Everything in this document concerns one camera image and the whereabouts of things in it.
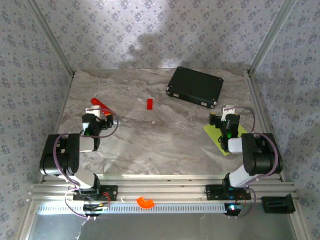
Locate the red toy microphone grey head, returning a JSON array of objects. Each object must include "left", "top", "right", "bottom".
[{"left": 90, "top": 97, "right": 121, "bottom": 127}]

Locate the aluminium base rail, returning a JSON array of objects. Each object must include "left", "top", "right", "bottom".
[{"left": 27, "top": 173, "right": 300, "bottom": 203}]

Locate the yellow-green paper sheet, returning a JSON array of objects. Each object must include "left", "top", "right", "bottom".
[{"left": 202, "top": 123, "right": 248, "bottom": 157}]

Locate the aluminium frame post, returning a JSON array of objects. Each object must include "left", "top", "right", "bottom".
[
  {"left": 24, "top": 0, "right": 76, "bottom": 77},
  {"left": 247, "top": 0, "right": 298, "bottom": 76}
]

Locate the black hard case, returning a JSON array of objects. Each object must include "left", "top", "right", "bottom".
[{"left": 165, "top": 66, "right": 225, "bottom": 109}]

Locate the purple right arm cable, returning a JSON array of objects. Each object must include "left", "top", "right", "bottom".
[{"left": 223, "top": 106, "right": 282, "bottom": 220}]

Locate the left controller board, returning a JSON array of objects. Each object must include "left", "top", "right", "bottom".
[{"left": 82, "top": 202, "right": 111, "bottom": 217}]

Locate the right controller board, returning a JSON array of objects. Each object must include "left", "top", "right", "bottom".
[{"left": 224, "top": 202, "right": 245, "bottom": 217}]

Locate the controller board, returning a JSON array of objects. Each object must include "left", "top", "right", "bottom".
[
  {"left": 82, "top": 202, "right": 111, "bottom": 217},
  {"left": 224, "top": 202, "right": 245, "bottom": 217}
]

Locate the orange curved plastic piece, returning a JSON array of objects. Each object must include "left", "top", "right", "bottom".
[{"left": 135, "top": 196, "right": 156, "bottom": 209}]

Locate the aluminium side rail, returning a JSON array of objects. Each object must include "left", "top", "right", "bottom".
[
  {"left": 38, "top": 72, "right": 76, "bottom": 183},
  {"left": 246, "top": 71, "right": 286, "bottom": 182}
]

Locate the grey slotted cable duct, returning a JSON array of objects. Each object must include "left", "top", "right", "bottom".
[{"left": 37, "top": 202, "right": 227, "bottom": 215}]

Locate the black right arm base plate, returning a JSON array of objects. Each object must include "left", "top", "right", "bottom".
[{"left": 205, "top": 184, "right": 252, "bottom": 202}]

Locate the black plastic holder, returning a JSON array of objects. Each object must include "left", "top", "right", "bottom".
[{"left": 260, "top": 193, "right": 296, "bottom": 215}]

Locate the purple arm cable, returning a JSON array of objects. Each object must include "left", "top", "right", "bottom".
[
  {"left": 223, "top": 106, "right": 282, "bottom": 220},
  {"left": 53, "top": 107, "right": 119, "bottom": 220}
]

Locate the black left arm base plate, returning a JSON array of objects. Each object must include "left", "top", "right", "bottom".
[{"left": 72, "top": 184, "right": 119, "bottom": 202}]

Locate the grey metal panel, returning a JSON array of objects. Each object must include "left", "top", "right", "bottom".
[{"left": 23, "top": 212, "right": 301, "bottom": 240}]

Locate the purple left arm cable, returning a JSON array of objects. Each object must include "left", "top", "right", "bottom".
[{"left": 53, "top": 107, "right": 119, "bottom": 220}]

